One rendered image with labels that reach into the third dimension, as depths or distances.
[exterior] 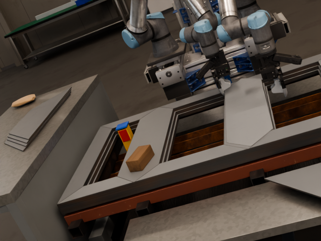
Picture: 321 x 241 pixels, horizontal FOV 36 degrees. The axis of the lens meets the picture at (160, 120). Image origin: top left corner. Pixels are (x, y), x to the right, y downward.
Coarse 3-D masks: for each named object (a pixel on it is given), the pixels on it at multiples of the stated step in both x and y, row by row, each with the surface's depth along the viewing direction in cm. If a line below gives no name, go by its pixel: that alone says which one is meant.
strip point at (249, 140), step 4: (272, 128) 180; (260, 132) 180; (264, 132) 179; (248, 136) 181; (252, 136) 180; (256, 136) 179; (260, 136) 178; (236, 140) 182; (240, 140) 181; (244, 140) 180; (248, 140) 179; (252, 140) 177; (256, 140) 176; (240, 144) 178; (244, 144) 177; (248, 144) 176; (252, 144) 174
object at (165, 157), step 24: (288, 72) 227; (312, 72) 224; (216, 96) 236; (168, 144) 209; (264, 144) 172; (288, 144) 170; (96, 168) 215; (192, 168) 179; (216, 168) 178; (120, 192) 187
